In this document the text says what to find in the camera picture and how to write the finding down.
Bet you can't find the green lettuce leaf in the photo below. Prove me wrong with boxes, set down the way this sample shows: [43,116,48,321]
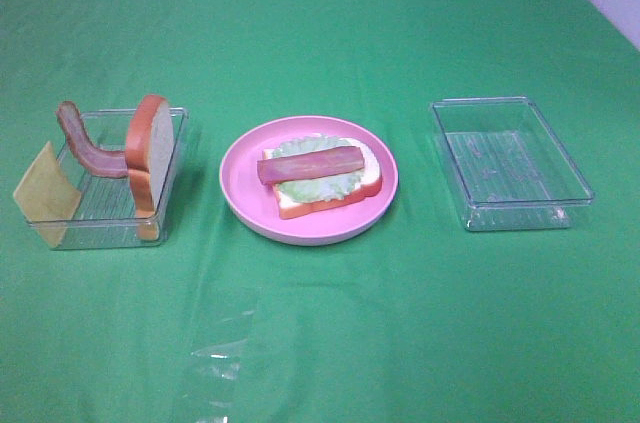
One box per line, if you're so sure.
[268,134,365,203]

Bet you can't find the pink ham strip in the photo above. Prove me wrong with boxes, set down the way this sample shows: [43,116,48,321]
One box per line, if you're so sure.
[257,146,365,185]

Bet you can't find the bread slice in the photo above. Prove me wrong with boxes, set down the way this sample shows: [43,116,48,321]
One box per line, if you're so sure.
[262,137,383,219]
[125,94,174,241]

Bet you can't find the wavy bacon strip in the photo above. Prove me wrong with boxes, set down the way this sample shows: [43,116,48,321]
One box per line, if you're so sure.
[55,101,128,179]

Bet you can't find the pink round plate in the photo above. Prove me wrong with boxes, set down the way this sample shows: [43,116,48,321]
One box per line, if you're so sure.
[219,115,399,246]

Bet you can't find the green tablecloth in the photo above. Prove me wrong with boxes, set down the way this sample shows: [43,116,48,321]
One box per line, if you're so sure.
[1,0,639,422]

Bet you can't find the clear tape patch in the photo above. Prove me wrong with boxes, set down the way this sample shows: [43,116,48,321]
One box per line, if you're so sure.
[182,288,258,422]

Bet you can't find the clear right plastic container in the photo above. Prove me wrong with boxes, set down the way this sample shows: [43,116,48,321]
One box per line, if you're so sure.
[429,96,594,232]

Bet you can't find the clear plastic container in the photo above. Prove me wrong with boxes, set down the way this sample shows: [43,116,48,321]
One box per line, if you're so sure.
[52,107,189,250]
[429,96,594,232]

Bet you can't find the clear left plastic container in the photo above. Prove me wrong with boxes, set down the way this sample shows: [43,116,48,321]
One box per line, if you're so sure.
[52,107,189,250]

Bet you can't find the yellow cheese slice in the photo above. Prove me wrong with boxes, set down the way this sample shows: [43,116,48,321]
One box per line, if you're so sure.
[13,141,82,248]

